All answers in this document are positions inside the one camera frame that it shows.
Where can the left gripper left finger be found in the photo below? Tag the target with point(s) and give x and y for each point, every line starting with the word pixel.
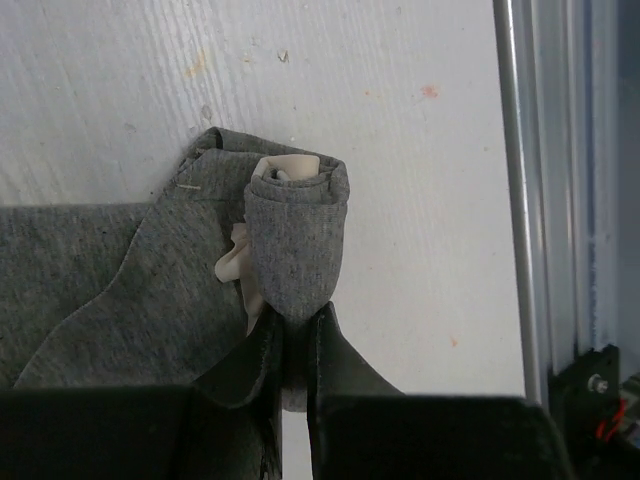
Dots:
pixel 224 425

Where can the grey and cream underwear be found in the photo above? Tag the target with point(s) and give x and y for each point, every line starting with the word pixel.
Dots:
pixel 158 293

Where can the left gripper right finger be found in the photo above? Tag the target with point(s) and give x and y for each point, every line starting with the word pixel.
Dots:
pixel 362 427

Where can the aluminium mounting rail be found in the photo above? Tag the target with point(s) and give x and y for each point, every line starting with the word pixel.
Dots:
pixel 558 66

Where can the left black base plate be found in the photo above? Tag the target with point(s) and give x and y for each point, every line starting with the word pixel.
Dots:
pixel 598 415

